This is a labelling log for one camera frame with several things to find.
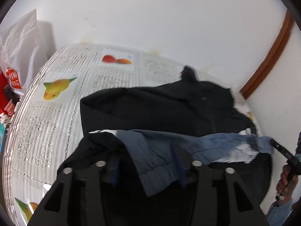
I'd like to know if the black white blue zip jacket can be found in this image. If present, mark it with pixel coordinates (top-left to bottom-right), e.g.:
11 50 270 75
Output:
62 65 274 226

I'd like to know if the red paper bag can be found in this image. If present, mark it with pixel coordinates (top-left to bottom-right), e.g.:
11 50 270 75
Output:
0 73 15 116

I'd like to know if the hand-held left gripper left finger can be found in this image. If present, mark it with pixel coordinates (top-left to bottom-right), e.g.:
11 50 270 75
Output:
28 160 119 226

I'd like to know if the white plastic shopping bag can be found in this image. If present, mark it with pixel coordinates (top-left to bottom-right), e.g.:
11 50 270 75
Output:
0 8 41 94

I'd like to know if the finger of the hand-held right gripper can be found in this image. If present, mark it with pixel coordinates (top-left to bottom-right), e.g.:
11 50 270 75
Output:
269 138 284 153

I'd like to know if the brown wooden door frame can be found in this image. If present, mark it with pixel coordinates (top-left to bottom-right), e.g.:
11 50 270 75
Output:
239 10 296 100

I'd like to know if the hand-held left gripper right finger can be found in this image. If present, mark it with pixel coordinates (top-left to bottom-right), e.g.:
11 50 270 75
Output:
181 160 270 226

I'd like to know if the person's right forearm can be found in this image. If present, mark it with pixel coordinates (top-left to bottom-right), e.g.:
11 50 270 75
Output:
266 197 294 226

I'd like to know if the fruit print lace tablecloth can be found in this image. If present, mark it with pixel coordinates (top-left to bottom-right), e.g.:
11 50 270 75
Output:
2 43 259 224

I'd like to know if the person's right hand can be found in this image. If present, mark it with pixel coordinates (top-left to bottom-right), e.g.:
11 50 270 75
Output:
276 164 297 197

